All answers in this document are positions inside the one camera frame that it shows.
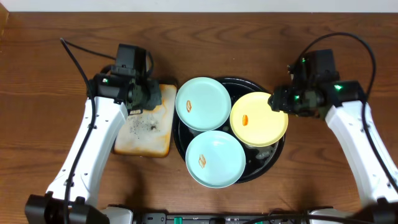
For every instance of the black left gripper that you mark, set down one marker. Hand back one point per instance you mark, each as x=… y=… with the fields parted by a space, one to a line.
x=149 y=97

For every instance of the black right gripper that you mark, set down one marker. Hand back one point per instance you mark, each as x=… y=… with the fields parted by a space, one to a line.
x=277 y=101

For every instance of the yellow plate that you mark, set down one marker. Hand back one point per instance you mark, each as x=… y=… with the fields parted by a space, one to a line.
x=254 y=123

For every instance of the light blue plate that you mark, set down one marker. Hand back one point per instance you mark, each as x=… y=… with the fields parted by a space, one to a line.
x=203 y=104
x=215 y=159

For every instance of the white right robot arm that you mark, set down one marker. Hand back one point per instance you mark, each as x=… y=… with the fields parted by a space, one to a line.
x=342 y=105

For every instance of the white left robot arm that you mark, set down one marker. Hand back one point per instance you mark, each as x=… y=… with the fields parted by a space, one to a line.
x=73 y=194

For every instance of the round black tray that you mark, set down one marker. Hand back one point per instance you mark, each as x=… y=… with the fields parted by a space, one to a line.
x=258 y=159

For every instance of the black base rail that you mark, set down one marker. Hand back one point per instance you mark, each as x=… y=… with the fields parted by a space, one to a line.
x=186 y=218

